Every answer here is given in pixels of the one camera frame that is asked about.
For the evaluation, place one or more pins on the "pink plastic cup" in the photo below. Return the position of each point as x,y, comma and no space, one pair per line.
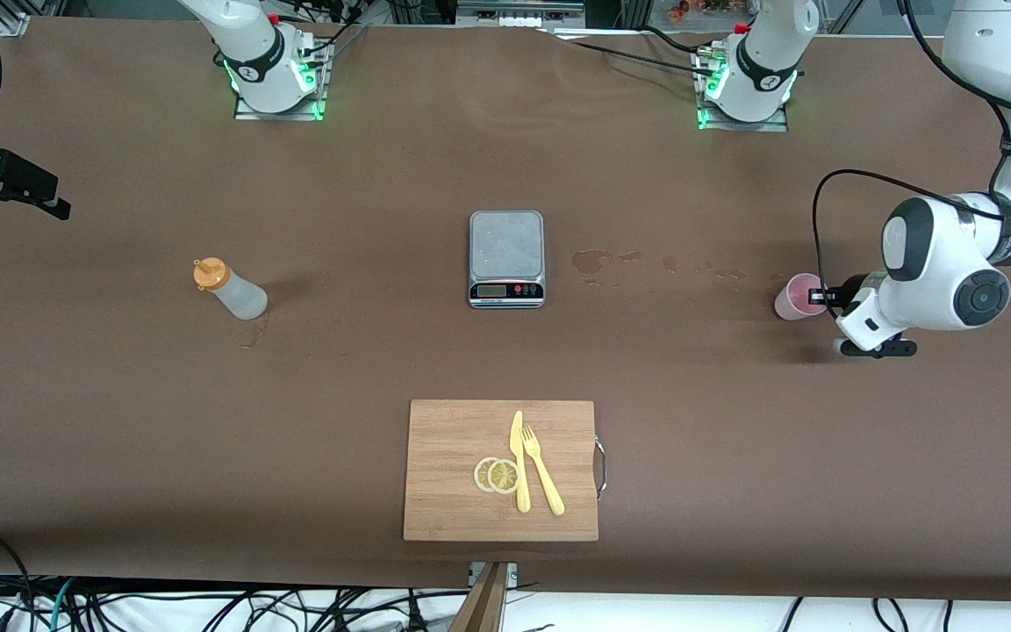
791,303

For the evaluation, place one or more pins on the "yellow plastic fork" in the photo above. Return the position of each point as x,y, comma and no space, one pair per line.
546,481

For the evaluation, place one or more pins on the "yellow lemon slice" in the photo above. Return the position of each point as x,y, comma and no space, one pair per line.
480,475
504,477

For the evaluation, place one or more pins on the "grey power strip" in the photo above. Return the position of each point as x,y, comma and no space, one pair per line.
519,19

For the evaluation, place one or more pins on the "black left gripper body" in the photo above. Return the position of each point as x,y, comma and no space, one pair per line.
854,287

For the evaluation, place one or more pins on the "aluminium frame profile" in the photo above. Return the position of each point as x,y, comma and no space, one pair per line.
10,19

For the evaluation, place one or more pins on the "wooden cutting board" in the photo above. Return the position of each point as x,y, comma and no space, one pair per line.
453,491

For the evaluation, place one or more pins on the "yellow plastic knife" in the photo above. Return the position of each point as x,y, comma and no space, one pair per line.
520,474

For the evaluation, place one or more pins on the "wooden post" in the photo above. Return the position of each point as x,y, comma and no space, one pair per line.
483,606

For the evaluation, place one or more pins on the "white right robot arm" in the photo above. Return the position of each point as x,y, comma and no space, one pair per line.
260,53

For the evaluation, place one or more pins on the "sauce bottle with orange cap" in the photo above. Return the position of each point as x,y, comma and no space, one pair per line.
238,298

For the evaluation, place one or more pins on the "silver kitchen scale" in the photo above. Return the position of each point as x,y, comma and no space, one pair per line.
505,246

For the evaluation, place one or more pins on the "metal table bracket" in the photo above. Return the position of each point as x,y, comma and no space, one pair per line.
512,575

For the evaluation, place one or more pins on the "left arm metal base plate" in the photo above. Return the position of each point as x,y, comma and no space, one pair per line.
747,126

